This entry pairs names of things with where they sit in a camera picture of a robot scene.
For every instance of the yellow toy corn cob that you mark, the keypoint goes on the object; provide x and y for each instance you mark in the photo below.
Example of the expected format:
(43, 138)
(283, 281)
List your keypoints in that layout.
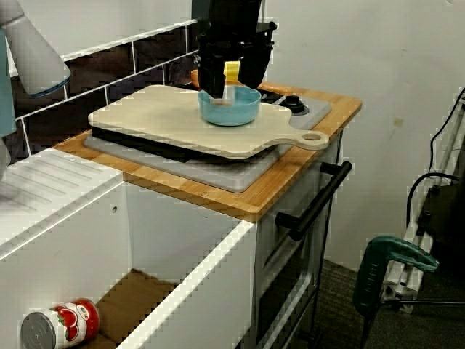
(232, 71)

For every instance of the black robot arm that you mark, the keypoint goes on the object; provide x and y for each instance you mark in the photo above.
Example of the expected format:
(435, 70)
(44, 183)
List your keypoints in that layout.
(236, 11)

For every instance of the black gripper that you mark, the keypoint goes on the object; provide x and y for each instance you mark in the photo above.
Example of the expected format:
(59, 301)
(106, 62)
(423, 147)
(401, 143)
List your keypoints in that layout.
(232, 36)

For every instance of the dark tile backsplash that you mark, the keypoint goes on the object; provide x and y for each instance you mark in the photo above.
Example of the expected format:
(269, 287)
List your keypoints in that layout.
(109, 62)

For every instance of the tomato can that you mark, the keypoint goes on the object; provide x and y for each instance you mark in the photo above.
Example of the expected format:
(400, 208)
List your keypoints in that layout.
(72, 320)

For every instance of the white toy sink unit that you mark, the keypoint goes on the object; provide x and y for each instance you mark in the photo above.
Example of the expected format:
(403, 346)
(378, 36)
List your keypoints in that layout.
(181, 236)

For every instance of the grey toy stove top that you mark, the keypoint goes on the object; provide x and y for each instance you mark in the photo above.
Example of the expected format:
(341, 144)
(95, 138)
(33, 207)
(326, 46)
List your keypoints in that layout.
(218, 174)

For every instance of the wooden cutting board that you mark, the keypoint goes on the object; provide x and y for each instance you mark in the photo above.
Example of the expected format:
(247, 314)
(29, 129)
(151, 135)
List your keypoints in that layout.
(163, 116)

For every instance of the green clamp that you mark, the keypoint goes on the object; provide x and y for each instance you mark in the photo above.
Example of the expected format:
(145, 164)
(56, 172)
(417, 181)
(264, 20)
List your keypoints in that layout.
(370, 276)

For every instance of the light blue bowl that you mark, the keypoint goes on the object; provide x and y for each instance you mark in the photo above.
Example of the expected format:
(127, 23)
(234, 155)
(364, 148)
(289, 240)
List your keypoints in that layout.
(232, 116)

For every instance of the aluminium rail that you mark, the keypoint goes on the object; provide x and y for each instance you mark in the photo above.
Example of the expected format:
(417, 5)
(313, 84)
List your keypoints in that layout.
(399, 287)

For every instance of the black stove knob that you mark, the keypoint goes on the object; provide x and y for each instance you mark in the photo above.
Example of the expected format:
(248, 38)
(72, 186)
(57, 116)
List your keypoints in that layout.
(294, 107)

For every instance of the teal box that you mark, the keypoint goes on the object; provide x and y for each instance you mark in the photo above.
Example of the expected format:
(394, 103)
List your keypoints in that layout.
(6, 91)

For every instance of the cardboard sheet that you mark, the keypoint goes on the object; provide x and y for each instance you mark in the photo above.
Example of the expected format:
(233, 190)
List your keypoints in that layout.
(134, 291)

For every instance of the grey oven door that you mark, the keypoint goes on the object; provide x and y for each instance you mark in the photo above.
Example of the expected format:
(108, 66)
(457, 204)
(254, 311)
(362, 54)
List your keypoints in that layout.
(283, 291)

